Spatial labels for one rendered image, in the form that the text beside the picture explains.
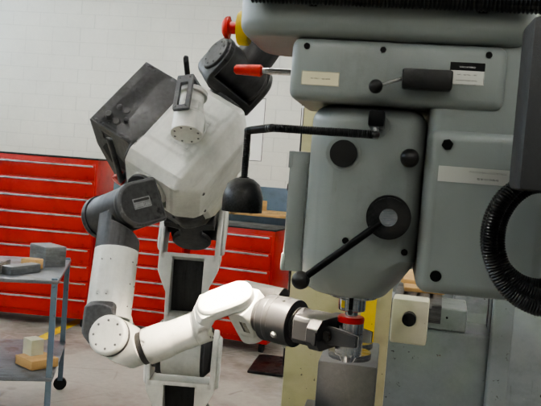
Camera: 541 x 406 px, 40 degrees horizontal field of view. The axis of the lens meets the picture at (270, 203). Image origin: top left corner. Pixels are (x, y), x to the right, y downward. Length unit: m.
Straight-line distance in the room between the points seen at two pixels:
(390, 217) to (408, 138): 0.13
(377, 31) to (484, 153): 0.25
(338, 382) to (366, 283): 0.38
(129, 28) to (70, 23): 0.91
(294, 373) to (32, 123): 8.93
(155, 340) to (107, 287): 0.15
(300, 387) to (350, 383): 1.61
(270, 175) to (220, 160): 8.82
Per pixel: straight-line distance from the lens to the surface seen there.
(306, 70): 1.19
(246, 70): 1.42
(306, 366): 3.13
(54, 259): 4.47
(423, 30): 1.18
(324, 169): 1.20
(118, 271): 1.50
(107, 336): 1.45
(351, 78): 1.18
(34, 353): 4.37
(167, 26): 10.99
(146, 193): 1.56
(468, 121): 1.19
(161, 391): 2.02
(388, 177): 1.19
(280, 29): 1.20
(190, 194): 1.59
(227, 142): 1.63
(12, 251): 6.67
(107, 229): 1.53
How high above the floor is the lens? 1.52
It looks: 3 degrees down
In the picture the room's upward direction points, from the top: 4 degrees clockwise
